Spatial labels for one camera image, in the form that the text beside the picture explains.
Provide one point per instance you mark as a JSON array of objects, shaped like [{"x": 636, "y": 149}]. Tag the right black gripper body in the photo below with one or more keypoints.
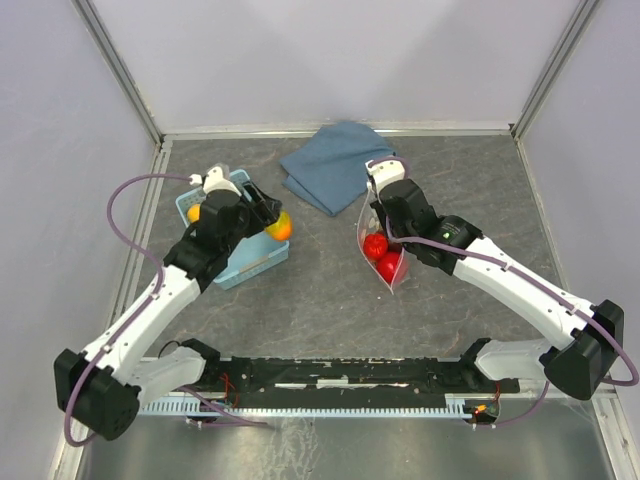
[{"x": 395, "y": 230}]

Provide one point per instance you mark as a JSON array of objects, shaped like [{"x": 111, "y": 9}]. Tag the light blue plastic basket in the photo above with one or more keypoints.
[{"x": 252, "y": 256}]

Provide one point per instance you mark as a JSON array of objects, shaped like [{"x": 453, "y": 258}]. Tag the green orange mango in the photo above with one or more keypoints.
[{"x": 282, "y": 229}]

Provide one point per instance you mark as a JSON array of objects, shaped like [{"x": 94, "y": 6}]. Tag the blue folded cloth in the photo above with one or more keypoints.
[{"x": 329, "y": 171}]

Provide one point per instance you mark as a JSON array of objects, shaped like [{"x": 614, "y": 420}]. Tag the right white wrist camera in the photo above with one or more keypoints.
[{"x": 384, "y": 171}]

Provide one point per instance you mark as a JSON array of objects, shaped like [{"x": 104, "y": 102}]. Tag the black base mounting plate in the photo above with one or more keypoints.
[{"x": 317, "y": 384}]

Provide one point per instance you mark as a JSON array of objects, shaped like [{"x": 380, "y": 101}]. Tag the aluminium frame profiles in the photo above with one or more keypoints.
[{"x": 125, "y": 75}]

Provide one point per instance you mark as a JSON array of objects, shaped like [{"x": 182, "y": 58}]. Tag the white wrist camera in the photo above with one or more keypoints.
[
  {"x": 384, "y": 171},
  {"x": 218, "y": 178}
]

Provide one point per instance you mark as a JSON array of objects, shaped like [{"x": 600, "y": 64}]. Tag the red bell pepper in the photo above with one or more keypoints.
[{"x": 375, "y": 246}]

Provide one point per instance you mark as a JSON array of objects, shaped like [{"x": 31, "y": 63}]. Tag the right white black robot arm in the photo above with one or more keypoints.
[{"x": 580, "y": 340}]

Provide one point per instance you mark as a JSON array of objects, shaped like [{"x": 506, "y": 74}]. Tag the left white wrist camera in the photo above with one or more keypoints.
[{"x": 218, "y": 178}]

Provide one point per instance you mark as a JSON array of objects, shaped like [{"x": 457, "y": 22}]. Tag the bright red apple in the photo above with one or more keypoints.
[{"x": 387, "y": 265}]

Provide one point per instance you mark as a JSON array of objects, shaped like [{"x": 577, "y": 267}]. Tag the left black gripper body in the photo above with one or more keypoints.
[{"x": 242, "y": 229}]

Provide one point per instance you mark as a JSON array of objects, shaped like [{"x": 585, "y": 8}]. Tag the small yellow orange fruit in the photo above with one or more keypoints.
[{"x": 193, "y": 213}]

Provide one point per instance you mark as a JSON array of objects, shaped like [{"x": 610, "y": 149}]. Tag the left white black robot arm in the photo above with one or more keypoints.
[{"x": 107, "y": 383}]

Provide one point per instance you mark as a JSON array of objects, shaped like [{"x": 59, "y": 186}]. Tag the clear zip top bag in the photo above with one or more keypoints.
[{"x": 368, "y": 223}]

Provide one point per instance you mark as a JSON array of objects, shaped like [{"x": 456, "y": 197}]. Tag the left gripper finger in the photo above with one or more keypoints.
[
  {"x": 266, "y": 209},
  {"x": 259, "y": 221}
]

